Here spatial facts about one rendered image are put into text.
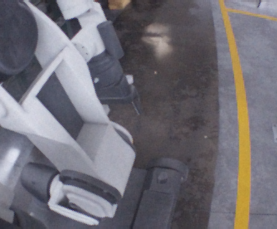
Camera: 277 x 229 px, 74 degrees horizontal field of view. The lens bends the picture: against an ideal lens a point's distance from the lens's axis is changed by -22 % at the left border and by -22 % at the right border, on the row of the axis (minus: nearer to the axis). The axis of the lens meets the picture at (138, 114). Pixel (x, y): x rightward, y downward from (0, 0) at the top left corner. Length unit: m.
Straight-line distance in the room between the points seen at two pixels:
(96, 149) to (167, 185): 0.54
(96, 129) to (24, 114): 0.18
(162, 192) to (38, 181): 0.49
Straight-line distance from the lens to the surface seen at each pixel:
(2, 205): 0.33
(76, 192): 0.43
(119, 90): 0.58
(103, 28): 0.49
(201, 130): 1.31
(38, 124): 0.30
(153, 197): 0.90
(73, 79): 0.37
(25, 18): 0.33
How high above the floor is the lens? 1.05
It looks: 49 degrees down
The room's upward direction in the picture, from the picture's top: 8 degrees counter-clockwise
